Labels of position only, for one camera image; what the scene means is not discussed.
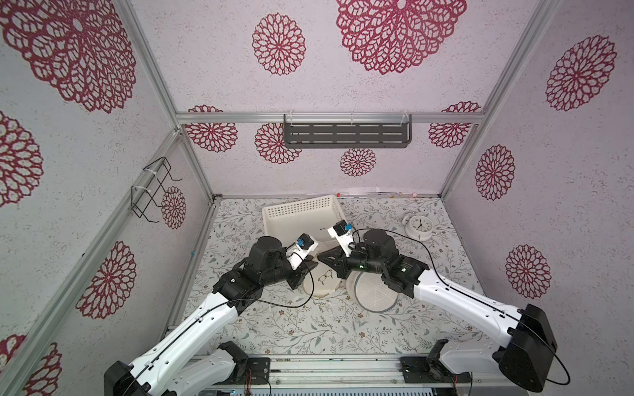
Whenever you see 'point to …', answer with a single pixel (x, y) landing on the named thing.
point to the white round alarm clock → (418, 227)
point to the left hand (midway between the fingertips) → (311, 261)
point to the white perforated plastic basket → (287, 221)
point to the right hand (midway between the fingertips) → (324, 256)
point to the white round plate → (326, 280)
